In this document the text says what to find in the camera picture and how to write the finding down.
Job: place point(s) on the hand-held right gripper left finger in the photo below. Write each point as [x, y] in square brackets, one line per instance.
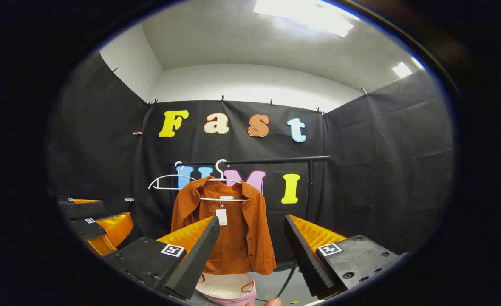
[193, 263]

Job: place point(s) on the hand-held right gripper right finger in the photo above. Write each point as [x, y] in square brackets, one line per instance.
[305, 263]

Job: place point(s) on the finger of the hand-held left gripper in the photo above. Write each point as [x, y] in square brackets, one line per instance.
[91, 229]
[84, 209]

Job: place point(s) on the pink white laundry hamper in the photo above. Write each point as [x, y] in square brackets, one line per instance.
[229, 289]

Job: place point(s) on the white clothes hanger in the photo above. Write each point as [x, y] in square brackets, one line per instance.
[165, 178]
[220, 170]

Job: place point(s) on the black clothes rack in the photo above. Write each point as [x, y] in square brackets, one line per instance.
[275, 160]

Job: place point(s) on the black backdrop cloth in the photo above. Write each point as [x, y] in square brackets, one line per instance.
[360, 170]

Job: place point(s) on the small ceiling light panel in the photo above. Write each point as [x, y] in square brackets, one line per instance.
[402, 69]

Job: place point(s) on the large ceiling light panel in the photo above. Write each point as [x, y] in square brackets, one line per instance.
[305, 15]

